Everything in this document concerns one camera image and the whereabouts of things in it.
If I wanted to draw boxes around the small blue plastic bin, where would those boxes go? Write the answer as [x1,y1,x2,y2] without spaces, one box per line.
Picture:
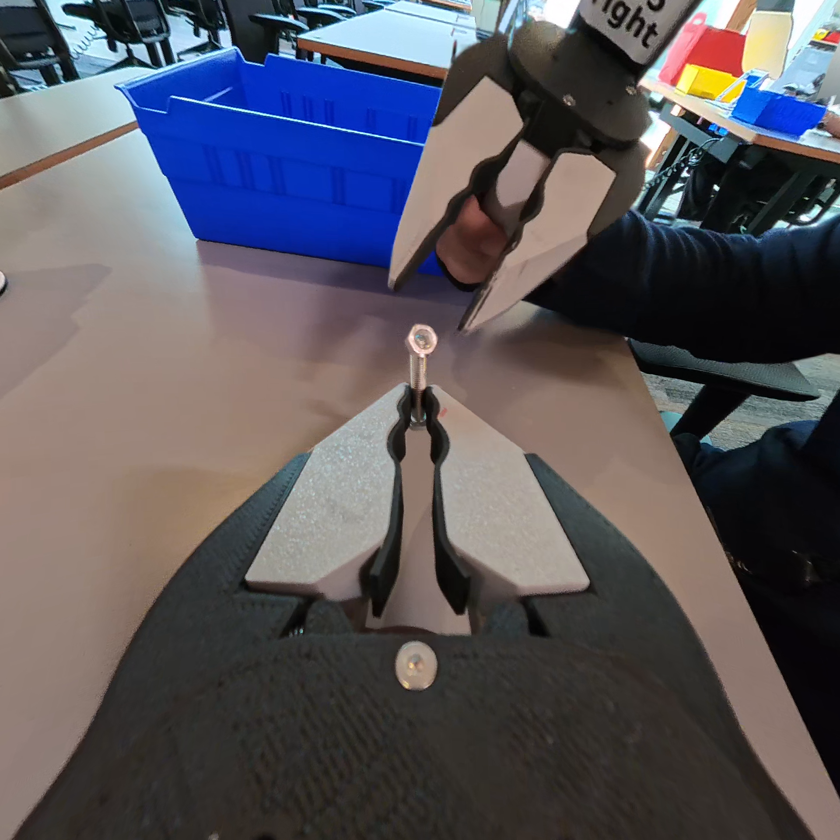
[730,85,828,137]

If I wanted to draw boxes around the silver hex bolt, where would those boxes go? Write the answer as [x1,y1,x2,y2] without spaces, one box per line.
[408,348,431,431]

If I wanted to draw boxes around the person's right hand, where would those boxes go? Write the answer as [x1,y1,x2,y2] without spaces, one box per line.
[435,193,522,287]

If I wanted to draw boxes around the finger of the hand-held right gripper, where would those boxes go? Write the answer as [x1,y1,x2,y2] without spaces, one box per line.
[458,150,619,332]
[387,74,526,291]

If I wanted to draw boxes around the wood-edged grey table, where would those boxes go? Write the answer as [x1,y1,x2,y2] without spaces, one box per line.
[297,0,476,81]

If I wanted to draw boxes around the black frame desk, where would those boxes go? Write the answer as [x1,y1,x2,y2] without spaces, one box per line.
[640,72,840,237]

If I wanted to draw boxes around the yellow plastic bin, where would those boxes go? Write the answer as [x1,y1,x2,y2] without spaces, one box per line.
[676,63,740,98]

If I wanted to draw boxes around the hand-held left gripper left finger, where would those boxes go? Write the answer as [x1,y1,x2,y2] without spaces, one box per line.
[243,382,414,619]

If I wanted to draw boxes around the red plastic bin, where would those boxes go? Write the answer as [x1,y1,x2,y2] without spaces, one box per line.
[658,12,747,86]

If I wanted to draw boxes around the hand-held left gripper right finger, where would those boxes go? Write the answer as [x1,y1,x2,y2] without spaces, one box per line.
[423,384,592,618]

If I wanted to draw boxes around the person's dark clothed body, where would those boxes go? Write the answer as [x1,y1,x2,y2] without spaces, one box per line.
[669,420,840,788]

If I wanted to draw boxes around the person's black office chair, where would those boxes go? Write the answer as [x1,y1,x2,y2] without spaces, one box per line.
[629,336,823,442]

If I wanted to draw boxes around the person's right forearm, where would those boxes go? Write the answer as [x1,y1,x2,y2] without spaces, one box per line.
[525,210,840,362]

